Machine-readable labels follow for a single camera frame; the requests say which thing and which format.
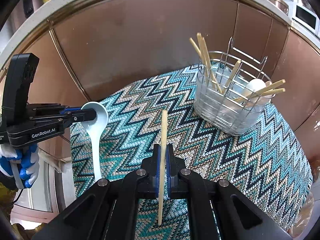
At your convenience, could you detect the large pinkish ceramic spoon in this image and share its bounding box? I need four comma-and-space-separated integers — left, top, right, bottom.
242, 79, 273, 107

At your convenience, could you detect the white microwave oven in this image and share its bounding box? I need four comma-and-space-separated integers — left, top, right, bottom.
292, 4, 319, 35

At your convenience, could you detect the brown rice cooker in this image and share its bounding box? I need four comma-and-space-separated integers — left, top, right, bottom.
269, 0, 289, 15

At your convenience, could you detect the left gloved hand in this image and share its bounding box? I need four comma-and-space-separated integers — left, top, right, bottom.
1, 144, 40, 190

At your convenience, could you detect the yellow jacket forearm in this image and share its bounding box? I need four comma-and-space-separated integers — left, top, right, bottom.
1, 183, 30, 239

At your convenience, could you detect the wire utensil basket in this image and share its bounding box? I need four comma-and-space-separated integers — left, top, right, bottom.
194, 38, 271, 136

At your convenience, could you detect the zigzag knitted table mat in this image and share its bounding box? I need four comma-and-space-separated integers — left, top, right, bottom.
69, 63, 313, 240

